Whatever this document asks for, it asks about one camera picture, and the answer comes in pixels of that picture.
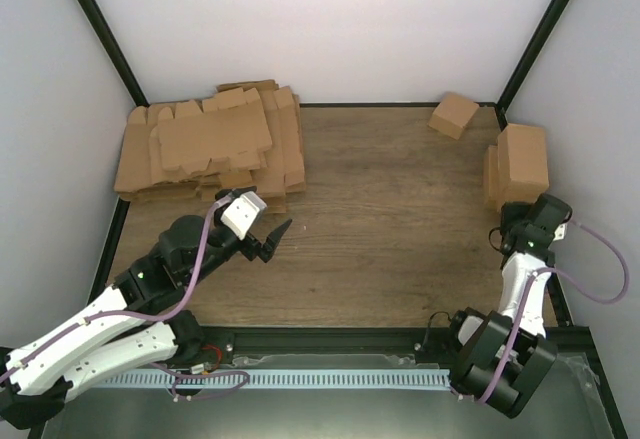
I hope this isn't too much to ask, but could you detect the brown cardboard box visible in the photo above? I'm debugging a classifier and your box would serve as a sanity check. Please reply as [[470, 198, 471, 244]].
[[497, 124, 550, 210]]

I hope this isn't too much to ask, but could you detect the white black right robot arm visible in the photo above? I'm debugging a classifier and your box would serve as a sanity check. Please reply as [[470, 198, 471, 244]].
[[444, 193, 572, 418]]

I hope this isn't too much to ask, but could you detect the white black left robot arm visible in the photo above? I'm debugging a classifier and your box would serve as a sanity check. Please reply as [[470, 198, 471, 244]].
[[1, 187, 291, 430]]

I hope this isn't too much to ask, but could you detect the large folded cardboard box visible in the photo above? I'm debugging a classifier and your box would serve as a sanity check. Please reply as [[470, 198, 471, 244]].
[[483, 145, 501, 211]]

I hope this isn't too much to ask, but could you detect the small folded cardboard box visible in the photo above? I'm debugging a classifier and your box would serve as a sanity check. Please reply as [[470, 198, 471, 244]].
[[428, 92, 479, 140]]

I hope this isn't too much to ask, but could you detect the stack of flat cardboard blanks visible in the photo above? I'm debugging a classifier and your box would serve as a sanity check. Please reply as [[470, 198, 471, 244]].
[[114, 79, 306, 213]]

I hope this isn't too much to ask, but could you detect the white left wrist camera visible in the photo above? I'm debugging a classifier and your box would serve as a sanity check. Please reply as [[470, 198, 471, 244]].
[[220, 191, 267, 240]]

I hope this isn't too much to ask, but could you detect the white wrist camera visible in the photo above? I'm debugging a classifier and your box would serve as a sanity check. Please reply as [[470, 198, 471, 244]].
[[220, 191, 267, 240], [553, 222, 568, 241]]

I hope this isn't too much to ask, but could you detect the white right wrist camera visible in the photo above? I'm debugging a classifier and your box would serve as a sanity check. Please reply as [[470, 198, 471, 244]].
[[553, 222, 568, 241]]

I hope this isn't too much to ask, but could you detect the black aluminium frame rail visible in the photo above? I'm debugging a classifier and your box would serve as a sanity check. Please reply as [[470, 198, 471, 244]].
[[199, 326, 594, 358]]

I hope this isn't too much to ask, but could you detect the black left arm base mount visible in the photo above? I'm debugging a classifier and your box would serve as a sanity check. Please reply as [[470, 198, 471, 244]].
[[166, 327, 235, 371]]

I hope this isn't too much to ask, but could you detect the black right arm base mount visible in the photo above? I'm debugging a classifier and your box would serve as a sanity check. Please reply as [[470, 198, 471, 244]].
[[414, 311, 454, 368]]

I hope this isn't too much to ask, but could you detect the light blue slotted cable duct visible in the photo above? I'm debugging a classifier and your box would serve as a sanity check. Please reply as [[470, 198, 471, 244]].
[[99, 369, 450, 392]]

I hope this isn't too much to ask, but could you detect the black right corner frame post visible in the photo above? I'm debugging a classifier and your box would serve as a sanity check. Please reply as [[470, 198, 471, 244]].
[[496, 0, 571, 114]]

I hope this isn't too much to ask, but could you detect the black corner frame post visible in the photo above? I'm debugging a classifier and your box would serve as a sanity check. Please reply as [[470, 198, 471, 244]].
[[76, 0, 149, 107], [496, 0, 571, 114]]

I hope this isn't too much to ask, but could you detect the black left corner frame post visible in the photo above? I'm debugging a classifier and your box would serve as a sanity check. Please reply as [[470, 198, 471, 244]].
[[76, 0, 149, 107]]

